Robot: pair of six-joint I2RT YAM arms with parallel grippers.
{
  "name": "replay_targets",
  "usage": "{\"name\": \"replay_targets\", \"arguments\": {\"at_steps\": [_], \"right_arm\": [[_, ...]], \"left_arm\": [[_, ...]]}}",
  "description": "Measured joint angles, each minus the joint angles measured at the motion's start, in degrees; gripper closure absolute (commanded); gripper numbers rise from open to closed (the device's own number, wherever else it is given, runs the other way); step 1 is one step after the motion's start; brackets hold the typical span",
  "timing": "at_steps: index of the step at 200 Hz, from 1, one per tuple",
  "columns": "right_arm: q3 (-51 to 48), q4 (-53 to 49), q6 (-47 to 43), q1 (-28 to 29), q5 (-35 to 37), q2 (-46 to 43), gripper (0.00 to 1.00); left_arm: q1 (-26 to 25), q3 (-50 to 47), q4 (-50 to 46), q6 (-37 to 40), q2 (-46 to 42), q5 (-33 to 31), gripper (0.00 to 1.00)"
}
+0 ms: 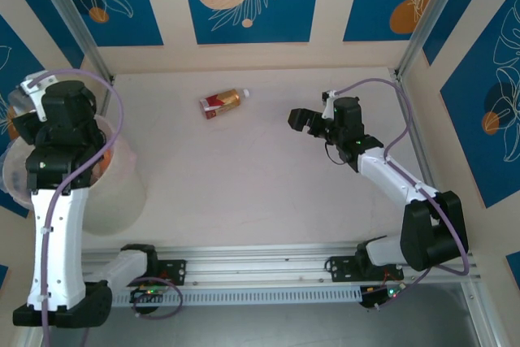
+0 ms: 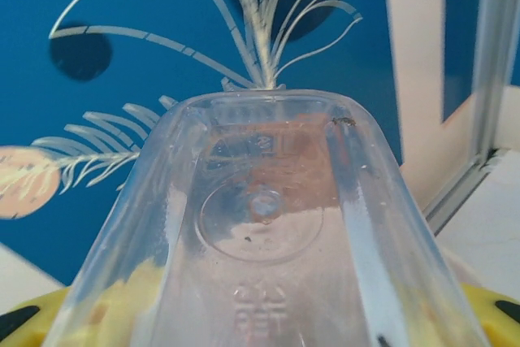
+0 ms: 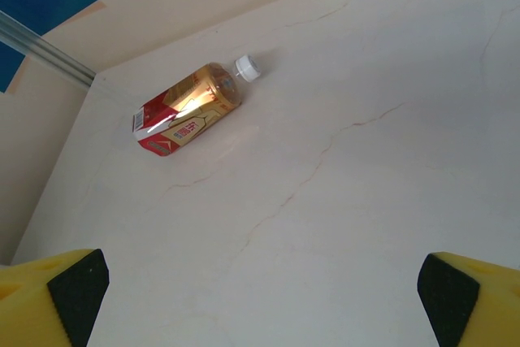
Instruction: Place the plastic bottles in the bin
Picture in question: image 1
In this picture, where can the white translucent bin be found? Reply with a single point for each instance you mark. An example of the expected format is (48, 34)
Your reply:
(118, 200)

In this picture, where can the red gold label bottle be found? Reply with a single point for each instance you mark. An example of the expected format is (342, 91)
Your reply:
(219, 102)

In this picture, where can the black mounting plate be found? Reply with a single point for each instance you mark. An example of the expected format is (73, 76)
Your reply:
(174, 271)
(341, 267)

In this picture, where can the small circuit board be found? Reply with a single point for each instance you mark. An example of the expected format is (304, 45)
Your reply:
(148, 293)
(380, 296)

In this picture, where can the aluminium side rail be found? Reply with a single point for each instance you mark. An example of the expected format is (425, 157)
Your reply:
(425, 172)

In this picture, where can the aluminium frame post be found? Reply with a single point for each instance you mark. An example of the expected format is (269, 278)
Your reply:
(430, 14)
(69, 14)

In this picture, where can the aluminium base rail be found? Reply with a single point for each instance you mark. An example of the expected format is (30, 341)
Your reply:
(264, 261)

